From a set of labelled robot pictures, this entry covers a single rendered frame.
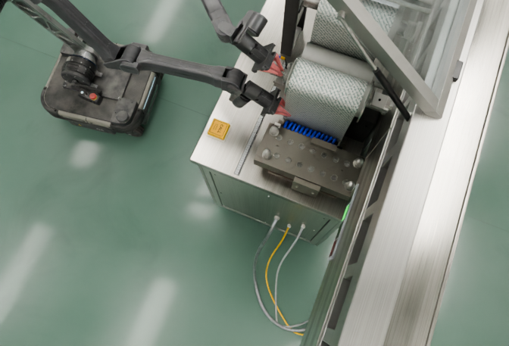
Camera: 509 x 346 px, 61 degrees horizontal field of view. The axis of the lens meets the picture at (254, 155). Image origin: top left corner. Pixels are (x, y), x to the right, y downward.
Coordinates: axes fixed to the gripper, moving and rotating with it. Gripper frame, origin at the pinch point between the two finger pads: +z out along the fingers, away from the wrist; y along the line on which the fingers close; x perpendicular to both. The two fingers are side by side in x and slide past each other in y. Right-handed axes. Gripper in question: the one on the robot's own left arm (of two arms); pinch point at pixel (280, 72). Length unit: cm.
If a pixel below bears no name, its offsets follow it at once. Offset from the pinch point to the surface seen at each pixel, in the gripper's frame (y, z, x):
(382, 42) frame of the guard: 20, -20, 63
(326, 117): 7.1, 19.4, 7.7
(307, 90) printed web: 6.0, 4.8, 11.4
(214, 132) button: 18.7, 4.3, -35.9
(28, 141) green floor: 38, -35, -189
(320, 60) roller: -9.4, 8.2, 7.5
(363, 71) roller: -10.4, 19.5, 17.2
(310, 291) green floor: 56, 114, -64
